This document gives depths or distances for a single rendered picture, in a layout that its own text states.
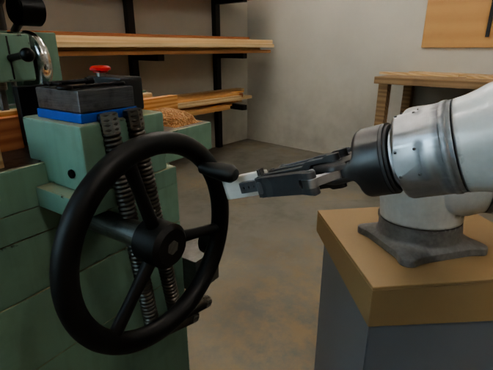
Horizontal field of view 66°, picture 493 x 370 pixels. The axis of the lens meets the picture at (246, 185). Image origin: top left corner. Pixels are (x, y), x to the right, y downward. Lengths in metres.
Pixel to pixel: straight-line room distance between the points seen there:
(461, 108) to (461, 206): 0.40
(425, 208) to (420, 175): 0.37
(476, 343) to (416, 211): 0.26
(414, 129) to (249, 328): 1.32
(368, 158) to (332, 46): 3.57
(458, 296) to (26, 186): 0.69
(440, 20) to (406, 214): 2.91
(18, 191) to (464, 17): 3.31
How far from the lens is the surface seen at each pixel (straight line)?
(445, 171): 0.38
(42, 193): 0.58
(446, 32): 3.55
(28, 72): 0.71
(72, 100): 0.53
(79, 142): 0.51
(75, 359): 0.75
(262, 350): 1.53
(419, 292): 0.72
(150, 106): 0.91
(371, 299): 0.69
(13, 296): 0.64
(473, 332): 0.83
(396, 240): 0.79
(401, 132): 0.38
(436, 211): 0.76
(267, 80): 4.39
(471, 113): 0.37
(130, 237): 0.53
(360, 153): 0.40
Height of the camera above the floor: 1.05
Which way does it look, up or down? 20 degrees down
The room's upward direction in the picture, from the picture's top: straight up
